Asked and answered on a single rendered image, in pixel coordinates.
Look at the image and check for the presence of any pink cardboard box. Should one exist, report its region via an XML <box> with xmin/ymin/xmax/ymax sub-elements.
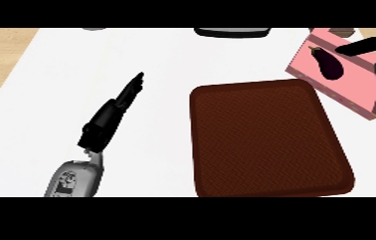
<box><xmin>284</xmin><ymin>27</ymin><xmax>376</xmax><ymax>121</ymax></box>

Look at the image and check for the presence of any small brown object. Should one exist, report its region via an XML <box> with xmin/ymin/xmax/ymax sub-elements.
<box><xmin>328</xmin><ymin>27</ymin><xmax>356</xmax><ymax>39</ymax></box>

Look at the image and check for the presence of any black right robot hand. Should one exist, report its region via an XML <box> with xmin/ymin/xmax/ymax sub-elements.
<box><xmin>334</xmin><ymin>36</ymin><xmax>376</xmax><ymax>57</ymax></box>

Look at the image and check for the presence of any brown woven tray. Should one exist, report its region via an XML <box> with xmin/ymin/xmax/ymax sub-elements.
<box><xmin>188</xmin><ymin>78</ymin><xmax>357</xmax><ymax>198</ymax></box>

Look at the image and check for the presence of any dark purple eggplant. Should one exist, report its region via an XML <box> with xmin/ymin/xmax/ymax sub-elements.
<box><xmin>307</xmin><ymin>45</ymin><xmax>346</xmax><ymax>82</ymax></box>

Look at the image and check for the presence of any black appliance with grey top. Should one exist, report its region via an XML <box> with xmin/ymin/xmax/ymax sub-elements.
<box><xmin>192</xmin><ymin>27</ymin><xmax>272</xmax><ymax>39</ymax></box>

